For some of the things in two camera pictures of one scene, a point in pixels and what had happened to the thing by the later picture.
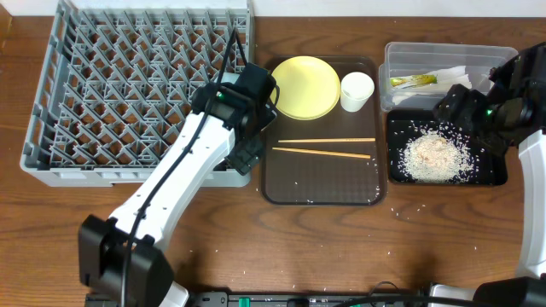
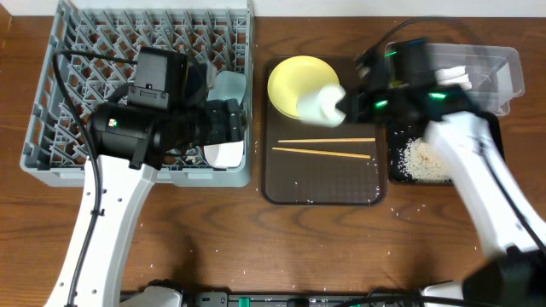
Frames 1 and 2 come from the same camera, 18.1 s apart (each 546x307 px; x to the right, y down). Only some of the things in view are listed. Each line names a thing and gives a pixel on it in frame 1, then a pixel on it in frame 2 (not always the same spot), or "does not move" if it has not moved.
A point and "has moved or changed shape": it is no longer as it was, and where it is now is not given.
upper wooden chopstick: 329,140 does not move
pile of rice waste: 437,153 does not move
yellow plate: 305,88 does not move
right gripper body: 475,116 -> 383,105
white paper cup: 356,89 has moved or changed shape
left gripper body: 246,152 -> 233,121
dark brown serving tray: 339,159 does not move
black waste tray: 423,149 does not move
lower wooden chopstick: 333,153 does not move
